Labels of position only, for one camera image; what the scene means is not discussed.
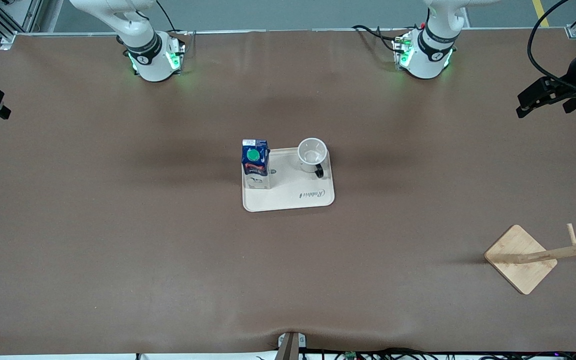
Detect white mug black handle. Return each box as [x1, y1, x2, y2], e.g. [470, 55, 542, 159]
[296, 137, 329, 180]

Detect blue milk carton green cap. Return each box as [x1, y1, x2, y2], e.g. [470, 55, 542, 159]
[241, 139, 272, 191]

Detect wooden cup rack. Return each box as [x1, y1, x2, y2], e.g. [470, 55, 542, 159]
[483, 223, 576, 296]

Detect brown table mat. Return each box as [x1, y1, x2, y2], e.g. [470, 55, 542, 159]
[0, 29, 576, 357]

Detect beige plastic tray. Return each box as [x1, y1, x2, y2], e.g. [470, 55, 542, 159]
[241, 146, 336, 213]

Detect black base cable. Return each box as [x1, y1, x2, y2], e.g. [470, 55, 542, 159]
[155, 0, 180, 34]
[351, 23, 402, 54]

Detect metal clamp bracket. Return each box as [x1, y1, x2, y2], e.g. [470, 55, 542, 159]
[276, 331, 308, 360]

